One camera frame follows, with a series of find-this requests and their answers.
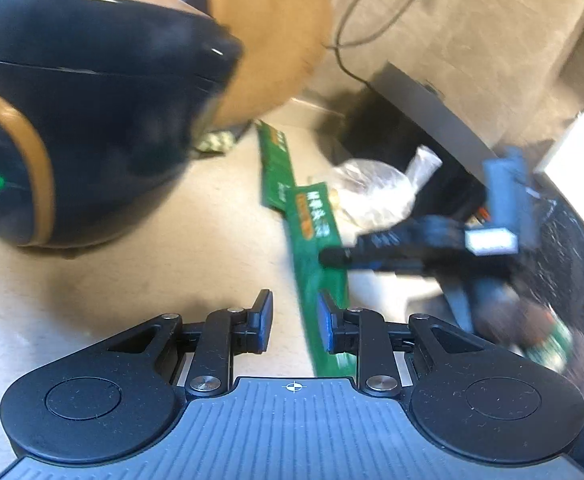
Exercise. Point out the dark grey countertop appliance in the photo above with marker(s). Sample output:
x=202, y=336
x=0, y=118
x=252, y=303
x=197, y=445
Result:
x=422, y=110

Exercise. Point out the clear plastic bag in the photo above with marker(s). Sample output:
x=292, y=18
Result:
x=377, y=190

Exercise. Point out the white range hood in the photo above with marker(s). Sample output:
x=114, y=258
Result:
x=577, y=150

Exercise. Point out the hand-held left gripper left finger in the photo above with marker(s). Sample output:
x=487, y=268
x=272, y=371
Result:
x=264, y=318

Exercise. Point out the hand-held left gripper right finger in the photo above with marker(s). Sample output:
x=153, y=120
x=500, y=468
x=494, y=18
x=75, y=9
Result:
x=324, y=321

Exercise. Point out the round wooden cutting board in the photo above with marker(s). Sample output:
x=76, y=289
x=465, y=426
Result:
x=277, y=35

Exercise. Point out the black plastic bag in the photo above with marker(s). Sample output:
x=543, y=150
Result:
x=572, y=260

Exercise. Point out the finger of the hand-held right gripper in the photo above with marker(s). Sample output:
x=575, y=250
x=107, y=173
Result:
x=387, y=260
x=422, y=234

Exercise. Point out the green packet with orange label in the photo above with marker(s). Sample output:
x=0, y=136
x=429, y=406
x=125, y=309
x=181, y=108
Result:
x=312, y=230

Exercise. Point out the person's right hand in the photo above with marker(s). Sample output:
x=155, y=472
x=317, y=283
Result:
x=512, y=321

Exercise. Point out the black and gold rice cooker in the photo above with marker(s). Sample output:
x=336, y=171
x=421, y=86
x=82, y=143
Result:
x=97, y=110

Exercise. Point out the glass jar of pickles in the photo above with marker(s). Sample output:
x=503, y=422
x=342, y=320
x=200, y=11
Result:
x=478, y=216

